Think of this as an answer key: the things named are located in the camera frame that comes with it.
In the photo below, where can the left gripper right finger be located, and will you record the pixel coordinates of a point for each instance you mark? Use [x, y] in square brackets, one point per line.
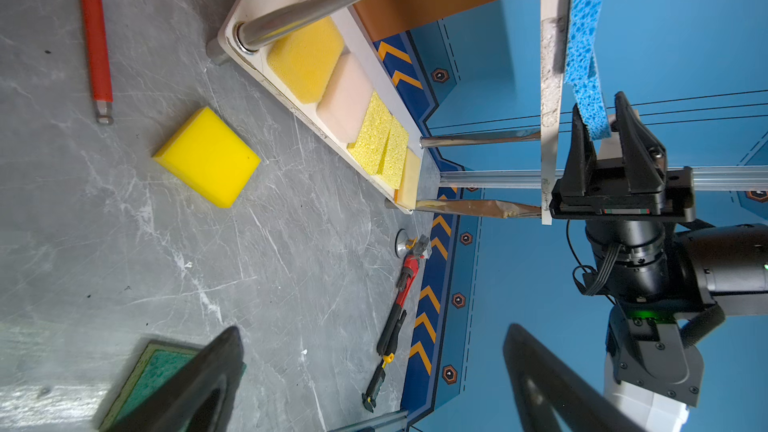
[548, 393]

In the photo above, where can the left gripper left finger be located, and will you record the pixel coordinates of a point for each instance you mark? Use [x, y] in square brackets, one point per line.
[186, 387]

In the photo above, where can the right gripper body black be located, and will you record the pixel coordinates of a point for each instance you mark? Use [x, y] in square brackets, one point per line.
[641, 262]

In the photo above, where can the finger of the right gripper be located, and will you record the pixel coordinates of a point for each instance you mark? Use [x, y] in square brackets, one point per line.
[581, 158]
[644, 156]

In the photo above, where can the green scouring pad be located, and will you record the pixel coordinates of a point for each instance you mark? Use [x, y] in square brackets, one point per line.
[150, 381]

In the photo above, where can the cream yellow sponge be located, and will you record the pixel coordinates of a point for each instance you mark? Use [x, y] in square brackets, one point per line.
[406, 195]

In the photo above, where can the yellow porous sponge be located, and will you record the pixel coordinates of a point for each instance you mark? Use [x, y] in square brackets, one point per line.
[394, 155]
[368, 149]

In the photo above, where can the blue sponge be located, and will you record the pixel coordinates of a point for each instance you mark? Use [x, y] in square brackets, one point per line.
[581, 70]

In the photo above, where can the small thick yellow sponge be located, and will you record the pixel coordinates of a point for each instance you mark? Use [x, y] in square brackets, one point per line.
[209, 157]

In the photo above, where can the pale pink sponge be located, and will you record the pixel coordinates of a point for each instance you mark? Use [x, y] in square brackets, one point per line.
[346, 99]

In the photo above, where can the long yellow foam sponge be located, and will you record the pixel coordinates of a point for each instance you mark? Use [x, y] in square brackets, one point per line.
[305, 59]

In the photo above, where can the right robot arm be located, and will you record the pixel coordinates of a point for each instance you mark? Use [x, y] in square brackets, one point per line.
[653, 368]

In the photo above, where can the white two-tier shelf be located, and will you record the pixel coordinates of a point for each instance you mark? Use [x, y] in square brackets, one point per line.
[253, 26]

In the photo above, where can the yellow black screwdriver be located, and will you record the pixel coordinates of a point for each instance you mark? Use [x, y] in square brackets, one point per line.
[369, 397]

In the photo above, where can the red pipe wrench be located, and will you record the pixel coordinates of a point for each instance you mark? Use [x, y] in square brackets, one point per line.
[419, 253]

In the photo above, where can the round metal foot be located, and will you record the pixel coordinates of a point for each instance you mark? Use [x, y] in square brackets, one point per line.
[403, 243]

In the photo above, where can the red hex key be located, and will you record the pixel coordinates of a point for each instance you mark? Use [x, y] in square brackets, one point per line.
[98, 59]

